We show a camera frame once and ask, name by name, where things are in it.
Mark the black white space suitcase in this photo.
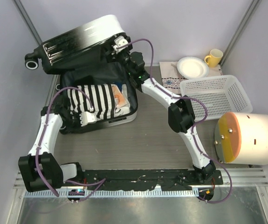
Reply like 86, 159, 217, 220
25, 15, 138, 134

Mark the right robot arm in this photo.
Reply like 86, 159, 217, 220
106, 35, 216, 184

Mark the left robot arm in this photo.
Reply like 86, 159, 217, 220
18, 105, 84, 197

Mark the black white striped garment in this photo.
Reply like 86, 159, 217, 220
67, 84, 116, 120

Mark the orange white mesh garment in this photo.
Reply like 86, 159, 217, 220
111, 84, 131, 117

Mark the patterned cloth napkin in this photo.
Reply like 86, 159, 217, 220
159, 62, 185, 95

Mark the white round plate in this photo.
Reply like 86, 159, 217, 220
177, 56, 209, 79

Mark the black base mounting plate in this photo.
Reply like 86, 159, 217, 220
72, 169, 223, 191

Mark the yellow mug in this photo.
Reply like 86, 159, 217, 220
204, 49, 223, 68

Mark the white plastic mesh basket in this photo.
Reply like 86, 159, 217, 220
180, 75, 253, 120

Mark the white cylindrical bin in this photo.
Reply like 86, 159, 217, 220
214, 112, 268, 165

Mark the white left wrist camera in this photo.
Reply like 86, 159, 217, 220
79, 111, 97, 126

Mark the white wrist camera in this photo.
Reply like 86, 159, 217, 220
79, 111, 97, 126
113, 36, 129, 54

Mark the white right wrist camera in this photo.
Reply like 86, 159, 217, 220
113, 36, 129, 54

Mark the white slotted cable duct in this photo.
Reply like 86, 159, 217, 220
24, 188, 199, 198

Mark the aluminium rail frame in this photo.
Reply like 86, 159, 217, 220
14, 168, 268, 189

